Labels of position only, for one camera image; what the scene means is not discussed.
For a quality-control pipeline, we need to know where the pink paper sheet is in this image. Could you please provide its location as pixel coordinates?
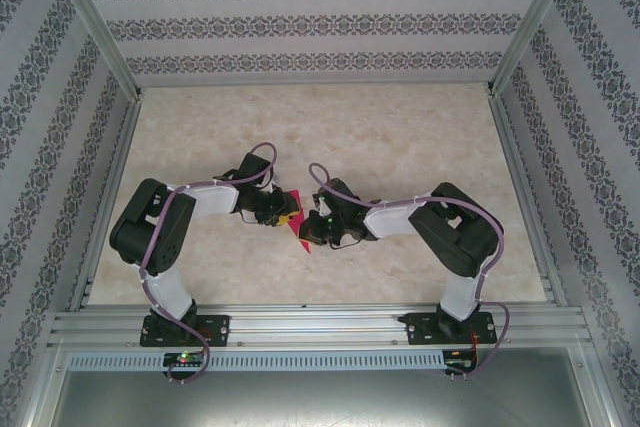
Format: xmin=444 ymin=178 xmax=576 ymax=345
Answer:
xmin=283 ymin=188 xmax=314 ymax=255

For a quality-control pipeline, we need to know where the grey metal sheet panel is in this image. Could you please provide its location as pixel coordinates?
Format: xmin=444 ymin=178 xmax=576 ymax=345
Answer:
xmin=49 ymin=370 xmax=591 ymax=427

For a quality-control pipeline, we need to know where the aluminium mounting rail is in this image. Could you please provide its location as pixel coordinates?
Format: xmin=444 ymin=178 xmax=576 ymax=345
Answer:
xmin=47 ymin=302 xmax=594 ymax=348

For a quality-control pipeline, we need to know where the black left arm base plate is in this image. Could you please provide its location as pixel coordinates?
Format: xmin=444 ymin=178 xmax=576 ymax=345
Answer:
xmin=139 ymin=314 xmax=232 ymax=348

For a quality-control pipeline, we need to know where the slotted grey cable duct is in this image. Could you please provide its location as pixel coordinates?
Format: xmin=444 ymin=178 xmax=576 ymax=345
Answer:
xmin=67 ymin=350 xmax=446 ymax=371

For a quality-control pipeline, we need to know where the aluminium side rail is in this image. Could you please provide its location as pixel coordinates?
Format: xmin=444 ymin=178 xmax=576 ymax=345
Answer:
xmin=67 ymin=96 xmax=145 ymax=312
xmin=487 ymin=94 xmax=570 ymax=307

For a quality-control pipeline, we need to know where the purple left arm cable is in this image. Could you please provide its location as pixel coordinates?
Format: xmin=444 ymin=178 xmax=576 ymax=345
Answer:
xmin=139 ymin=142 xmax=280 ymax=386

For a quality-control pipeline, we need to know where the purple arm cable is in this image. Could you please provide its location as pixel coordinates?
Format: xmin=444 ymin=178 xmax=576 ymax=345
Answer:
xmin=307 ymin=162 xmax=512 ymax=381
xmin=139 ymin=142 xmax=280 ymax=386

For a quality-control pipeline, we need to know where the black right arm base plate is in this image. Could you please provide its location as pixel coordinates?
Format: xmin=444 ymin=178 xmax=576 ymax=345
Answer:
xmin=403 ymin=310 xmax=497 ymax=347

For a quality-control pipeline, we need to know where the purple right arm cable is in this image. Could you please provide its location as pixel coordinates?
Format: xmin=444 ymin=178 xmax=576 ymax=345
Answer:
xmin=307 ymin=162 xmax=512 ymax=381

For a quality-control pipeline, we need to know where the aluminium frame post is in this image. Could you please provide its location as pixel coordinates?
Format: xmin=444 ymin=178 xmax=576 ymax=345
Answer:
xmin=485 ymin=0 xmax=585 ymax=98
xmin=42 ymin=0 xmax=145 ymax=101

